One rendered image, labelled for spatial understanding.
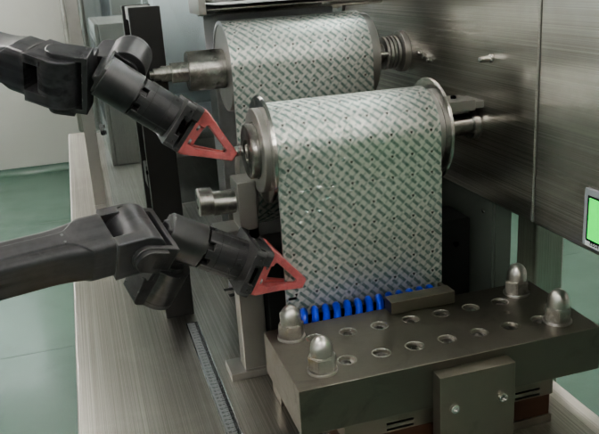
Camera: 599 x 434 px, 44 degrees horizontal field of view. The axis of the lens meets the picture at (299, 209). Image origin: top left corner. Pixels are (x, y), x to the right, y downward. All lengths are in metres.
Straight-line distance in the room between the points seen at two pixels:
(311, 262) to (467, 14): 0.42
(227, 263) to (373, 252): 0.21
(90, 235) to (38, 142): 5.72
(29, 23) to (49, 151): 1.05
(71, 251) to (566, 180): 0.59
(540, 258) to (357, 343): 0.50
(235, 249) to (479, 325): 0.33
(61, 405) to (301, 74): 2.04
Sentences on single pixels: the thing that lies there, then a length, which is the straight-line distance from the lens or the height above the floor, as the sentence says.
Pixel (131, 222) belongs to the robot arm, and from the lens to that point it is 0.90.
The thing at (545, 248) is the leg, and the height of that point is 1.00.
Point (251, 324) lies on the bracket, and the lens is 1.12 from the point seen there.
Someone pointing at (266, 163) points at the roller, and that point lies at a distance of 0.97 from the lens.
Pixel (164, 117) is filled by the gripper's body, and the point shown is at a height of 1.31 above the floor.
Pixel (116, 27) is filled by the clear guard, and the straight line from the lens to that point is 1.95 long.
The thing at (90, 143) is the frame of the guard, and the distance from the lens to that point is 1.97.
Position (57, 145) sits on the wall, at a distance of 6.60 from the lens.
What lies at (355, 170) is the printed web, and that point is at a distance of 1.00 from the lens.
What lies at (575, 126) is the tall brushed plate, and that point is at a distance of 0.94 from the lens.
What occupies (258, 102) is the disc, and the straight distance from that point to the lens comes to 1.00.
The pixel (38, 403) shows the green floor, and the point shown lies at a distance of 3.04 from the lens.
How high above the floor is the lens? 1.48
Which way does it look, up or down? 18 degrees down
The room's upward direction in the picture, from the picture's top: 4 degrees counter-clockwise
